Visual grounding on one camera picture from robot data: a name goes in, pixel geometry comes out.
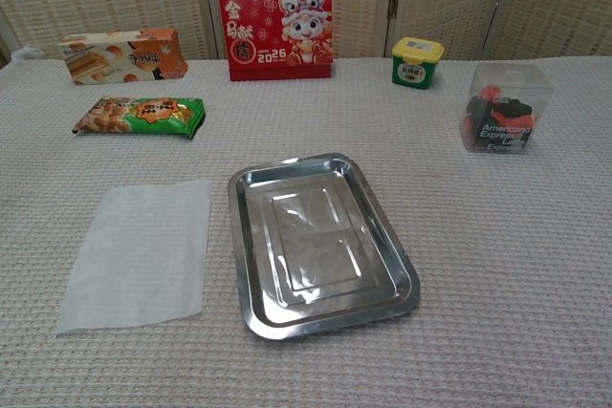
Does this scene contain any white woven tablecloth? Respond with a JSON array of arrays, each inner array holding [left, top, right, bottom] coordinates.
[[0, 56, 612, 408]]

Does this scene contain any white paper sheet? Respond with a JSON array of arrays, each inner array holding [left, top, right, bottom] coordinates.
[[55, 179, 213, 334]]

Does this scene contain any green snack packet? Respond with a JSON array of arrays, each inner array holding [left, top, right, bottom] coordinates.
[[72, 96, 207, 141]]

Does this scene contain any green tub with yellow lid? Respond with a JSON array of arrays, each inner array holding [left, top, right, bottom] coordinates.
[[390, 36, 446, 88]]

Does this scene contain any red 2026 desk calendar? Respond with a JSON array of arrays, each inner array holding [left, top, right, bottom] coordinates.
[[218, 0, 335, 82]]

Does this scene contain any stainless steel rectangular tray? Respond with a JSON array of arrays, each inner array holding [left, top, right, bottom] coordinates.
[[227, 152, 421, 341]]

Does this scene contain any clear box of coffee capsules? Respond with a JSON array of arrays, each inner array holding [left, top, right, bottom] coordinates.
[[458, 61, 557, 157]]

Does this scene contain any orange biscuit box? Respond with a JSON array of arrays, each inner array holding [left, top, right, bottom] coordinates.
[[59, 27, 188, 86]]

